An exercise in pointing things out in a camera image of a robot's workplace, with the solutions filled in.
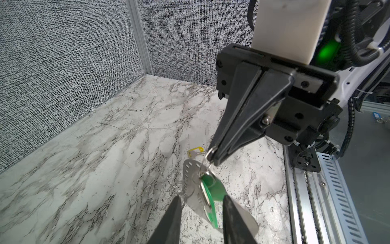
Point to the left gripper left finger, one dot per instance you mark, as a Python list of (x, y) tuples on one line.
[(168, 229)]

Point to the green key tag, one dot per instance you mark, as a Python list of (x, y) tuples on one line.
[(212, 193)]

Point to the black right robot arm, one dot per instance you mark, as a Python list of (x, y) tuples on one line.
[(347, 47)]

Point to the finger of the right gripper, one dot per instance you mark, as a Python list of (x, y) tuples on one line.
[(238, 126), (272, 88)]

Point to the silver perforated metal key holder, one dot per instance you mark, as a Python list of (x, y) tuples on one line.
[(192, 171)]

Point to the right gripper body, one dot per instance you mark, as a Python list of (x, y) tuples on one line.
[(308, 109)]

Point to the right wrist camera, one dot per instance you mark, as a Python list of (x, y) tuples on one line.
[(290, 29)]

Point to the yellow key tag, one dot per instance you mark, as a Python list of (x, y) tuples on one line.
[(194, 152)]

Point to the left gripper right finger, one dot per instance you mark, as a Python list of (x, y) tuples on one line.
[(235, 231)]

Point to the grey slotted cable duct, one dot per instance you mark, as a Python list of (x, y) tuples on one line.
[(345, 210)]

